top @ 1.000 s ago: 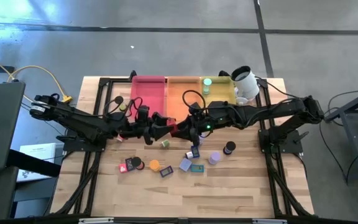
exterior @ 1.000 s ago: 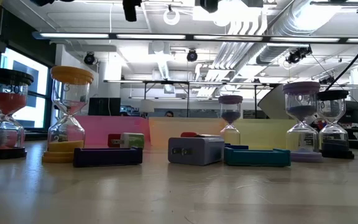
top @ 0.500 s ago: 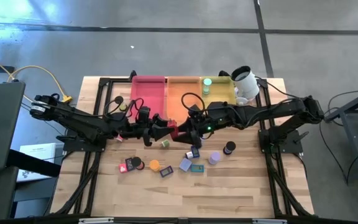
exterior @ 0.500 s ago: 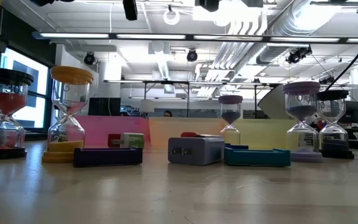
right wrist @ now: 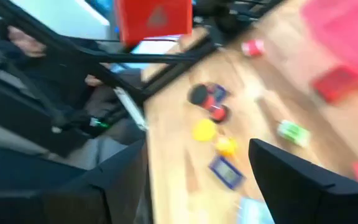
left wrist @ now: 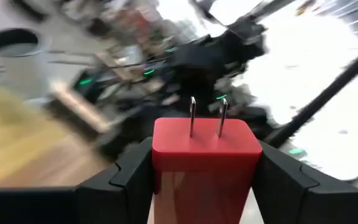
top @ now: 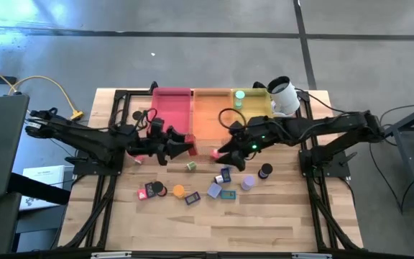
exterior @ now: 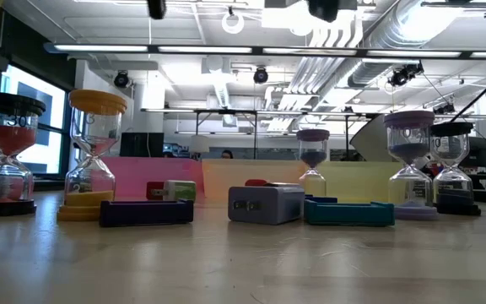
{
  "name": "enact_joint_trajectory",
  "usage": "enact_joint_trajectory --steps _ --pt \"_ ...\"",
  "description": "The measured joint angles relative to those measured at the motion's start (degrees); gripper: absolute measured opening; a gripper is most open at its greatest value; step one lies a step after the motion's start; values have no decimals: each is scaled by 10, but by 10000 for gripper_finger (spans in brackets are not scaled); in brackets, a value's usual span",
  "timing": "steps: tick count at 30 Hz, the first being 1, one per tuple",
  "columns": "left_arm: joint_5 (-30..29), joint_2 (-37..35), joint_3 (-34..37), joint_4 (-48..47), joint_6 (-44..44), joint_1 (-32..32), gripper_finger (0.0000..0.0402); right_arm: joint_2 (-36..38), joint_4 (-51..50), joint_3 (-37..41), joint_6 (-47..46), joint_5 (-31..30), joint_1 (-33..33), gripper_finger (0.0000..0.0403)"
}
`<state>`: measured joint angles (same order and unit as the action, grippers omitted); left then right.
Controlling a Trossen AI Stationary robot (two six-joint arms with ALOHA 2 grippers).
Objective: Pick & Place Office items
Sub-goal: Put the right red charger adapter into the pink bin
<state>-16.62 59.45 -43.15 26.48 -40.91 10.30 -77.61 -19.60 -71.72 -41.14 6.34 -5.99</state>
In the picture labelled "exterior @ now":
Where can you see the purple hourglass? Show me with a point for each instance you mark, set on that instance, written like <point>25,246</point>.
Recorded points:
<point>409,120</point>
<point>312,135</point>

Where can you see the black hourglass blue sand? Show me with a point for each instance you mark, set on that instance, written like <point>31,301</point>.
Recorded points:
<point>451,128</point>

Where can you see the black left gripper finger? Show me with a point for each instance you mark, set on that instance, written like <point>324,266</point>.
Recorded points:
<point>157,8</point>

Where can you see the black hourglass red sand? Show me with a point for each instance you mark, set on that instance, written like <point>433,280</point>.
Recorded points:
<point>9,139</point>

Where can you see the silver ventilation duct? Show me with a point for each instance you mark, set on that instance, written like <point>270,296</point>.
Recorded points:
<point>395,34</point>

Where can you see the black beam with light strips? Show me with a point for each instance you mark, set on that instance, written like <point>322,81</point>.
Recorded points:
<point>257,50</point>

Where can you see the black ceiling camera rig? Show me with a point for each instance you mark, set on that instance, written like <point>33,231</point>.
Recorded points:
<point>403,76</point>

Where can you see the black metal background frame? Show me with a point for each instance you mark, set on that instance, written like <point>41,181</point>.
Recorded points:
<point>226,111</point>

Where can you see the black monitor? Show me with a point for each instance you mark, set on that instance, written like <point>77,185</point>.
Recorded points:
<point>142,144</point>

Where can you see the white cylindrical container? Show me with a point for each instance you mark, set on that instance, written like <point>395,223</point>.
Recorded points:
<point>369,143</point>

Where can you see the person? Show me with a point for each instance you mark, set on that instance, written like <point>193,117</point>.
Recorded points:
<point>227,154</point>

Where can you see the black ceiling spotlight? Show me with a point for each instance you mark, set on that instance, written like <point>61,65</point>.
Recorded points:
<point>121,79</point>
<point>260,75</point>

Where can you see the yellow plastic bin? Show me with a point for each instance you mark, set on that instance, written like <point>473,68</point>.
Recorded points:
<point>352,177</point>

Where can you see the dark red wall charger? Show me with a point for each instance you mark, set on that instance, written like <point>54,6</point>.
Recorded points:
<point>149,186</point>

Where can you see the green wall charger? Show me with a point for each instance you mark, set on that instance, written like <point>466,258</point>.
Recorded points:
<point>181,190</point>

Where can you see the dark purple digital timer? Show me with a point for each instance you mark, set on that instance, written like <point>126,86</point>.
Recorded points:
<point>146,215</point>

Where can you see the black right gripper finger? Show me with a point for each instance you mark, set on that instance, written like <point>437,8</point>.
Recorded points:
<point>324,9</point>

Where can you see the orange hourglass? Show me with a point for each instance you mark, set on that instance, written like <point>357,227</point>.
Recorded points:
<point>95,101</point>

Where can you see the teal digital timer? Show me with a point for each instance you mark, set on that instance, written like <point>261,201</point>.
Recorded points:
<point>348,215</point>

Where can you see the white lamp shade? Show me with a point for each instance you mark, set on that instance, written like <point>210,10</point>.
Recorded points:
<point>199,143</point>

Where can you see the pink plastic bin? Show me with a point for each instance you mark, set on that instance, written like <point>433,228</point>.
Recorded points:
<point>133,173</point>

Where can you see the orange plastic bin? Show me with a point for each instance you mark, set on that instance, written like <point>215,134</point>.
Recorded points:
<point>234,173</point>

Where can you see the lavender wall charger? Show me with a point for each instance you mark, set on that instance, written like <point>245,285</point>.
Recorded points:
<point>268,207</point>

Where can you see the large window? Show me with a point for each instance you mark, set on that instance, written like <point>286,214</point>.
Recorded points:
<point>36,126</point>

